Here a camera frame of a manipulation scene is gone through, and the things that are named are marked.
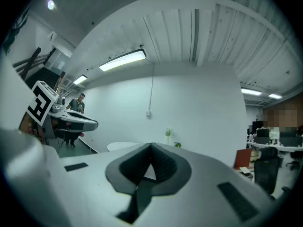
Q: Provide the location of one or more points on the red brown board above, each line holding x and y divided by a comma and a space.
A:
242, 158

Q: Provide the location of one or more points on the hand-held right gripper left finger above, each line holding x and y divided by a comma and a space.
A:
94, 185

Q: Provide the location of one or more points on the black office chair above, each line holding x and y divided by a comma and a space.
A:
267, 171
294, 158

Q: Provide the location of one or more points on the stack of books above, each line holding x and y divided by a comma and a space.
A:
245, 171

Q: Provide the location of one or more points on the grey wall conduit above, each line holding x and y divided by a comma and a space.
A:
151, 89

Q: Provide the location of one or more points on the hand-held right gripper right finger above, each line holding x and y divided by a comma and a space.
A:
201, 174

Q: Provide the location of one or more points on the brown wooden staircase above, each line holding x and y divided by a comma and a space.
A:
45, 75

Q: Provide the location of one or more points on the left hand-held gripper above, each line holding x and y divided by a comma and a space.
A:
39, 103

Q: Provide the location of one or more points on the long white office desk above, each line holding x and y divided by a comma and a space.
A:
274, 147

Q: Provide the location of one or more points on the long ceiling light panel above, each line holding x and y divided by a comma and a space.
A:
80, 79
251, 91
123, 61
275, 96

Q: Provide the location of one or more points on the round ceiling spotlight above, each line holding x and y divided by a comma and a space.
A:
50, 5

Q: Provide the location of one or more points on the grey wall junction box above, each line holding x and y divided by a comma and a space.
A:
148, 113

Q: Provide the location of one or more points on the purple flower potted plant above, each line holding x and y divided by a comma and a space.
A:
177, 144

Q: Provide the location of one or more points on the white ribbed vase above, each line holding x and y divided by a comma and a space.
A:
168, 140

